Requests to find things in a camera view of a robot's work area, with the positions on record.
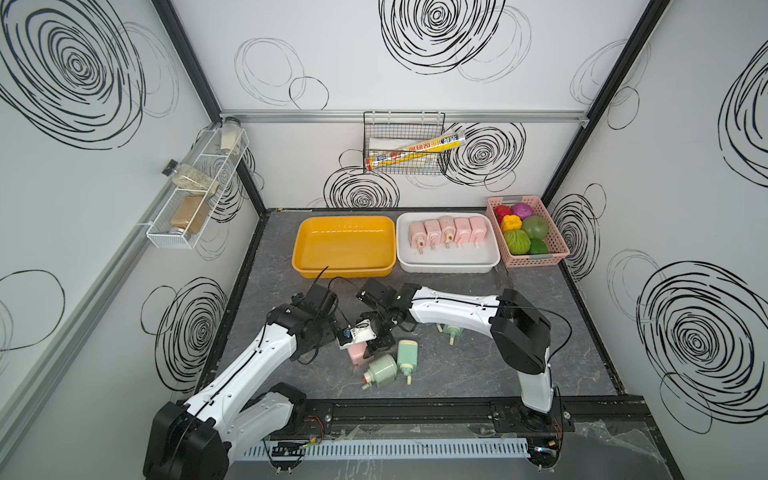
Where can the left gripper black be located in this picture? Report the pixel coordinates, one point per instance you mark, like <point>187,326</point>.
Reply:
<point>330,329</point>

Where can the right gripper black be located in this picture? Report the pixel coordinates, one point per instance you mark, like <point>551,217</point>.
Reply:
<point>378,344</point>

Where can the yellow plastic storage tray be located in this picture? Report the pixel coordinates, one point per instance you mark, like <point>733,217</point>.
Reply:
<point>346,246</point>

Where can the white plastic storage tray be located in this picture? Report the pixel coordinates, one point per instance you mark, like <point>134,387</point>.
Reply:
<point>467,259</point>

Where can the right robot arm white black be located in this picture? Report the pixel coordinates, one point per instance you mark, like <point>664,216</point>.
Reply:
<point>521,333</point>

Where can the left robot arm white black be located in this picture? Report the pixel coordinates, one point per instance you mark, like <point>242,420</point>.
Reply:
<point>203,436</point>

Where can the yellow red foil roll box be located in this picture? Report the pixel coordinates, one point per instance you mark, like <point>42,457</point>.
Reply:
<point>414,151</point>

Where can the red toy pepper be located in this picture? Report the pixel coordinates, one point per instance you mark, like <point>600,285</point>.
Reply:
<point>500,212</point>

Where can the yellow toy pepper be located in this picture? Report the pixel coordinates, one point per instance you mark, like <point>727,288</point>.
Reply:
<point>510,223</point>

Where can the dark green toy vegetable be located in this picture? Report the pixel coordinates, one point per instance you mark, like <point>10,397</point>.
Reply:
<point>519,243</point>

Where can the purple toy vegetable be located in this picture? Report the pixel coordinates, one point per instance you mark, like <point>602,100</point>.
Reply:
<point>522,210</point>

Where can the green toy apple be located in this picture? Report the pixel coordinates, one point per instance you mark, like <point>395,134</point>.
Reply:
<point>536,227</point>

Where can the pink perforated plastic basket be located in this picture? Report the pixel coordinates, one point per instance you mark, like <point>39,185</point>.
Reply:
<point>558,250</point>

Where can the clear bottle on shelf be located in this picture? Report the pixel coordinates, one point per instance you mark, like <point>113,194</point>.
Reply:
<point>190,179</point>

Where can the glass jar on shelf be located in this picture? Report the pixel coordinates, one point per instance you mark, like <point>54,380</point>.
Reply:
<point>230,132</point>

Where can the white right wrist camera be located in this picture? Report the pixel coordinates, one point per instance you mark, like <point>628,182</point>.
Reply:
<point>363,332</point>

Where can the black wire wall basket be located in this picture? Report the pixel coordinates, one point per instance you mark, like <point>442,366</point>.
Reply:
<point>388,134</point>

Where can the white wire wall shelf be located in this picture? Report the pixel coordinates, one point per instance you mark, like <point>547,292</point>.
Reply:
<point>224,205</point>

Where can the white slotted cable duct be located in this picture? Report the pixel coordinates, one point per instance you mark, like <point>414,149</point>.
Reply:
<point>391,449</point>

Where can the aluminium wall rail back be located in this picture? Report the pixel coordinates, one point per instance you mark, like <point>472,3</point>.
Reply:
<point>403,116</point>

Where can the aluminium wall rail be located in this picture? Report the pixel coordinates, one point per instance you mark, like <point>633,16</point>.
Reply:
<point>27,402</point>
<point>403,116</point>

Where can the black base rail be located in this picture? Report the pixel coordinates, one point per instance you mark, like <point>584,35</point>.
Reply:
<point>390,411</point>

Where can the aluminium wall rail left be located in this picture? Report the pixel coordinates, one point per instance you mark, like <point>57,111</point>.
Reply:
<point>27,402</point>

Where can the black corner frame post left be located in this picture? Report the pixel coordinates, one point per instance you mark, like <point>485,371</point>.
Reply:
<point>184,50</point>

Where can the black corner frame post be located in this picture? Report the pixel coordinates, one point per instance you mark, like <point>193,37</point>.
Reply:
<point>184,50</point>
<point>639,37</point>

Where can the black corner frame post right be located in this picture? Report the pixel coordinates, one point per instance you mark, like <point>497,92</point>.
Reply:
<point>639,37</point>

